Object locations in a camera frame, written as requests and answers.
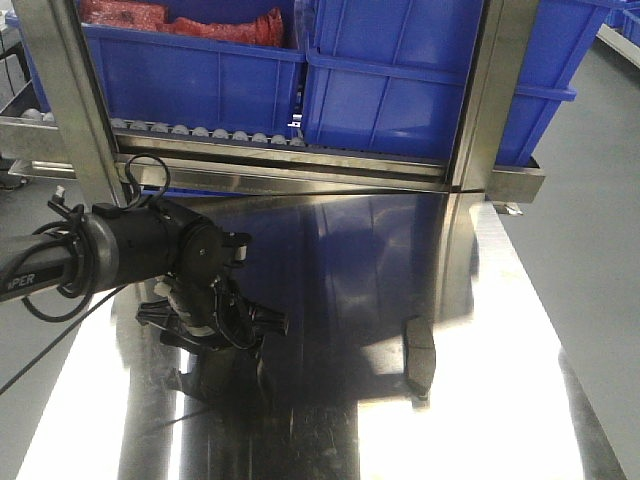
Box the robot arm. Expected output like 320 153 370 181
1 166 288 388

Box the red mesh bag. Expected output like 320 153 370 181
79 0 286 49

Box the large blue crate left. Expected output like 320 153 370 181
4 0 307 139

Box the large blue crate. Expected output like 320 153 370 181
4 0 307 139
300 1 623 166

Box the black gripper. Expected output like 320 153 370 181
136 202 289 405

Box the dark brake pad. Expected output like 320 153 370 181
403 317 436 400

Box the stainless steel roller rack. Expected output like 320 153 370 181
1 1 545 209

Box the large blue crate right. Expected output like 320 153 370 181
300 1 623 166

